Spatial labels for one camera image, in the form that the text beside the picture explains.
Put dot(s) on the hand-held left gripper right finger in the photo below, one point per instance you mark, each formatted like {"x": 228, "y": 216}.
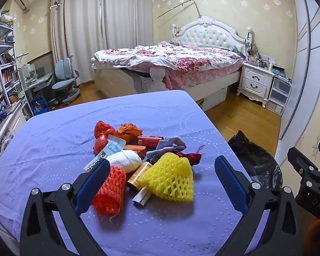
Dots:
{"x": 229, "y": 181}

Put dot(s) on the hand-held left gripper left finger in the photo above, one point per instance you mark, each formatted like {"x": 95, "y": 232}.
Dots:
{"x": 96, "y": 181}

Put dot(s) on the black trash bag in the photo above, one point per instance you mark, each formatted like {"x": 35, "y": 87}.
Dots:
{"x": 253, "y": 160}

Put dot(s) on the teal and white tube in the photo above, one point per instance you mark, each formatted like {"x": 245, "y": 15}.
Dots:
{"x": 114, "y": 146}

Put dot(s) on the brown bottle with yellow label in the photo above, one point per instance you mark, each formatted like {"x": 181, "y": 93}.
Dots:
{"x": 138, "y": 174}

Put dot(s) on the yellow foam fruit net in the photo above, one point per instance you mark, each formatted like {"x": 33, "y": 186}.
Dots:
{"x": 170, "y": 178}

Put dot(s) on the orange-red foam fruit net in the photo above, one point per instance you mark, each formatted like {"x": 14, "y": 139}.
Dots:
{"x": 110, "y": 192}

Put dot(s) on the white foam wrap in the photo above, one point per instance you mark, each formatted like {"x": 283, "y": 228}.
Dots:
{"x": 125, "y": 160}

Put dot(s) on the dark red mesh bag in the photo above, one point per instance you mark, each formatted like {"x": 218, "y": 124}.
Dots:
{"x": 190, "y": 156}

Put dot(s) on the silver wrapper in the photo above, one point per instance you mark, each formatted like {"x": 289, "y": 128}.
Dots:
{"x": 141, "y": 197}

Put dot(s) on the folded orange plastic wrapper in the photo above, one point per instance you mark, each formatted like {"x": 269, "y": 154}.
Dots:
{"x": 134, "y": 149}

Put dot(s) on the red plastic bag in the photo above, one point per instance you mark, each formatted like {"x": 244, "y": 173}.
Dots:
{"x": 102, "y": 129}

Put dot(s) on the crumpled orange plastic bag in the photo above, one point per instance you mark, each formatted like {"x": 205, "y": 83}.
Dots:
{"x": 128, "y": 132}

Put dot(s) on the red bottle with black cap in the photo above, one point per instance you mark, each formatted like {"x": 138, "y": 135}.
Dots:
{"x": 149, "y": 141}

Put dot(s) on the grey crumpled packet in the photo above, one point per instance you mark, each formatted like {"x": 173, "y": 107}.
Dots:
{"x": 173, "y": 141}

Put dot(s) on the clear plastic drawer unit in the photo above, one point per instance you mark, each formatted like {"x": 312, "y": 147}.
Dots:
{"x": 278, "y": 96}

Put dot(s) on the white storage box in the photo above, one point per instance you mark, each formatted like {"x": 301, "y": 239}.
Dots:
{"x": 216, "y": 98}

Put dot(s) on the stack of books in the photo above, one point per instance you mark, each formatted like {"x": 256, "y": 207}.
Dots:
{"x": 281, "y": 73}

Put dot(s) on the purple quilted bed cover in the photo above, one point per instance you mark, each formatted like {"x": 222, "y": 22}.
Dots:
{"x": 149, "y": 112}

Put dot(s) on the white wardrobe door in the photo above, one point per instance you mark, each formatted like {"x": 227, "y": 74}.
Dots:
{"x": 309, "y": 58}

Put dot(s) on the white nightstand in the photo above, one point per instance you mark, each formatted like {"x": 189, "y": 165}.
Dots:
{"x": 256, "y": 81}

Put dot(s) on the light blue desk chair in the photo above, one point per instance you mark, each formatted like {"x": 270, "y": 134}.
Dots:
{"x": 62, "y": 72}

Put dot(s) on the white study desk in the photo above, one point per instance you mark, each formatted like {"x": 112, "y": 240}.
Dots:
{"x": 40, "y": 81}

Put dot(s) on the nightstand clutter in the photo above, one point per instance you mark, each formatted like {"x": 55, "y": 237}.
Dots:
{"x": 256, "y": 53}

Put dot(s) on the floral quilt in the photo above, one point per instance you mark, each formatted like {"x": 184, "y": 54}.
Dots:
{"x": 192, "y": 58}

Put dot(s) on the white tufted bed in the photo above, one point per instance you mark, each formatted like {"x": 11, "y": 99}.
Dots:
{"x": 210, "y": 36}

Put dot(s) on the beige curtain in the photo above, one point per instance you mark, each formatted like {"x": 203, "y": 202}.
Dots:
{"x": 80, "y": 32}
{"x": 125, "y": 13}

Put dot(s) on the white bookshelf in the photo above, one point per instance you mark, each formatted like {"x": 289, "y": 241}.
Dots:
{"x": 5, "y": 58}

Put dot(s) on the thin metal rod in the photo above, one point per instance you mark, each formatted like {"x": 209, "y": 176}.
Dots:
{"x": 176, "y": 7}

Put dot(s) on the white bed rail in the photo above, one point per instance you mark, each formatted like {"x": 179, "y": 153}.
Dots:
{"x": 13, "y": 122}

